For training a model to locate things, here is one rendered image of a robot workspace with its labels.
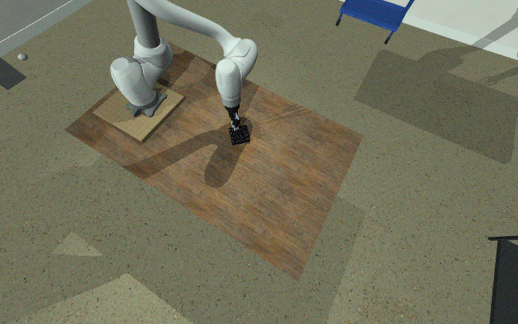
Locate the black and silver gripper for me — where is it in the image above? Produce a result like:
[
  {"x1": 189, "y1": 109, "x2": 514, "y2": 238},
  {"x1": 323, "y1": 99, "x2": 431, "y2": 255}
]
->
[{"x1": 225, "y1": 105, "x2": 241, "y2": 131}]

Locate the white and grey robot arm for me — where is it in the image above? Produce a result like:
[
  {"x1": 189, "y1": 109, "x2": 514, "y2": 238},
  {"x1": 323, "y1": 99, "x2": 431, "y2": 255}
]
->
[{"x1": 111, "y1": 0, "x2": 258, "y2": 117}]

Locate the black knob box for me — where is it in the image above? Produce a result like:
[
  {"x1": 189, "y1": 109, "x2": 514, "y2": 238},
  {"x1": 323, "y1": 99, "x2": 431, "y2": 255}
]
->
[{"x1": 229, "y1": 125, "x2": 250, "y2": 145}]

